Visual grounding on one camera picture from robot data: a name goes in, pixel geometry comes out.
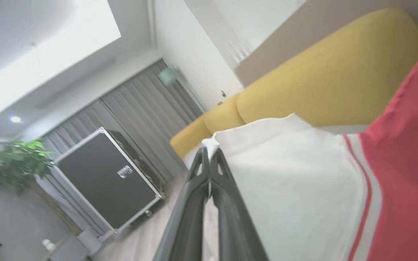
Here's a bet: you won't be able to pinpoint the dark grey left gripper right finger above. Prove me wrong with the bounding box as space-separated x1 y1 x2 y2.
208 148 270 261

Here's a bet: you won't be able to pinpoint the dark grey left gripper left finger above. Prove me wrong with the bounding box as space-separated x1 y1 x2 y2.
153 147 210 261

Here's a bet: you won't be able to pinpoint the red white sports jersey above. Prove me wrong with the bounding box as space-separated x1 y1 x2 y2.
184 40 418 261

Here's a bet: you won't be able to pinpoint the small yellow sofa cushion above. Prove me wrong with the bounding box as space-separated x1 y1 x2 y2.
170 116 213 159

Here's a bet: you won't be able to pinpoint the black flight case silver edges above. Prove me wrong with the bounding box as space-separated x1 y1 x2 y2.
51 127 165 233

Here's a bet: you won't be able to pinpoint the medium yellow sofa cushion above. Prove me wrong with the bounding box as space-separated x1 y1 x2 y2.
203 95 246 135

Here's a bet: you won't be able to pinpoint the grey pleated curtain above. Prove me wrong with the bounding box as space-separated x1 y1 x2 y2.
35 59 204 237

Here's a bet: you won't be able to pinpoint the teal lamp shade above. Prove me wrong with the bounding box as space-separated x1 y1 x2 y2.
158 67 179 86

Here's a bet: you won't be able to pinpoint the green leafy house plant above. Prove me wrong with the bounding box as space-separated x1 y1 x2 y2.
0 139 56 195

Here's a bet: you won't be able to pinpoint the white slatted wall vent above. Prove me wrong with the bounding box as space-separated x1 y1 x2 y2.
225 38 255 68

